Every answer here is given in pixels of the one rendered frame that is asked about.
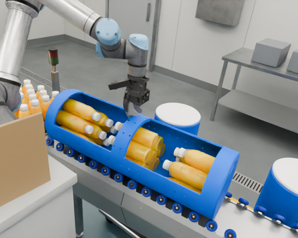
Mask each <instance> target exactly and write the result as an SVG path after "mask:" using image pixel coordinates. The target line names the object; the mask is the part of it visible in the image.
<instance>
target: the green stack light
mask: <svg viewBox="0 0 298 238"><path fill-rule="evenodd" d="M48 59H49V64H51V65H57V64H59V59H58V57H56V58H51V57H48Z"/></svg>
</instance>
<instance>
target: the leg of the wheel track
mask: <svg viewBox="0 0 298 238"><path fill-rule="evenodd" d="M73 202H74V216H75V229H76V237H78V238H80V237H82V236H83V231H84V229H83V208H82V198H80V197H78V196H77V195H75V194H73Z"/></svg>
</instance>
